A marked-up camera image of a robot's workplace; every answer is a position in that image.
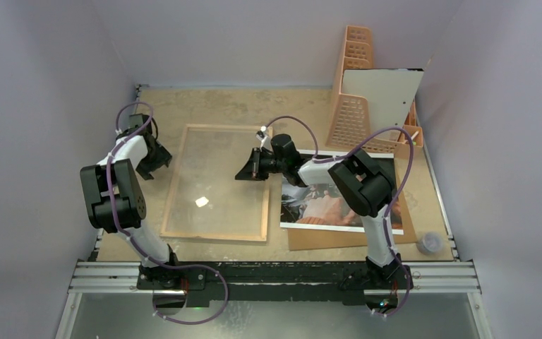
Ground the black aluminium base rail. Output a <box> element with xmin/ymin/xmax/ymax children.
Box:
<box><xmin>68</xmin><ymin>261</ymin><xmax>481</xmax><ymax>307</ymax></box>

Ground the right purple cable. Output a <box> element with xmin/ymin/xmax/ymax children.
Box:
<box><xmin>261</xmin><ymin>115</ymin><xmax>416</xmax><ymax>263</ymax></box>

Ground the orange plastic file organizer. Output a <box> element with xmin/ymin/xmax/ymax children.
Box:
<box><xmin>326</xmin><ymin>25</ymin><xmax>423</xmax><ymax>153</ymax></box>

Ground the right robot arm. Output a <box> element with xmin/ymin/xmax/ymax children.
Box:
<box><xmin>235</xmin><ymin>133</ymin><xmax>400</xmax><ymax>287</ymax></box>

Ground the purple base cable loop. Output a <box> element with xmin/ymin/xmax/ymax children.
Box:
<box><xmin>152</xmin><ymin>267</ymin><xmax>230</xmax><ymax>327</ymax></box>

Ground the brown cardboard backing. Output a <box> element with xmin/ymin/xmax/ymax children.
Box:
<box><xmin>287</xmin><ymin>159</ymin><xmax>418</xmax><ymax>252</ymax></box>

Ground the white wooden picture frame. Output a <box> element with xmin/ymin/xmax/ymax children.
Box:
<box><xmin>160</xmin><ymin>124</ymin><xmax>270</xmax><ymax>242</ymax></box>

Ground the white board sheet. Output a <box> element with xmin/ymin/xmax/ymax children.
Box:
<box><xmin>342</xmin><ymin>69</ymin><xmax>424</xmax><ymax>133</ymax></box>

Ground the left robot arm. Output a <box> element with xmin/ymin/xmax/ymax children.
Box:
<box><xmin>80</xmin><ymin>114</ymin><xmax>182</xmax><ymax>289</ymax></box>

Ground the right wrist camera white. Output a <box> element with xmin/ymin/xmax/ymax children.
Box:
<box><xmin>256</xmin><ymin>125</ymin><xmax>272</xmax><ymax>150</ymax></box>

